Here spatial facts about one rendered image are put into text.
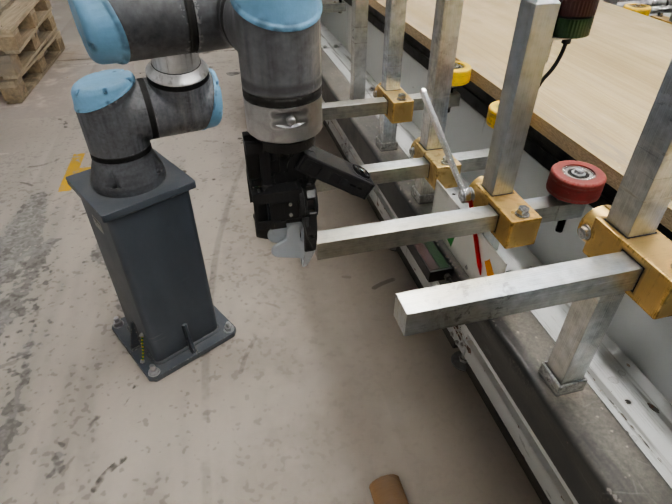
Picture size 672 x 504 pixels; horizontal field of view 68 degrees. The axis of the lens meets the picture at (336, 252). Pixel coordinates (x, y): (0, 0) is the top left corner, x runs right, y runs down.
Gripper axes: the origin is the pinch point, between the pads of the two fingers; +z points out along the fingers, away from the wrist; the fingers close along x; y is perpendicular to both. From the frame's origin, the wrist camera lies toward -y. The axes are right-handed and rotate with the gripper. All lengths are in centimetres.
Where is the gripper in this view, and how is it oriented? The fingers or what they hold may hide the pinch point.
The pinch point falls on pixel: (308, 257)
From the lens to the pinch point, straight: 73.1
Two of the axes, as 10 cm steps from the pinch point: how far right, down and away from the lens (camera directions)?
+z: 0.0, 7.8, 6.2
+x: 2.5, 6.0, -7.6
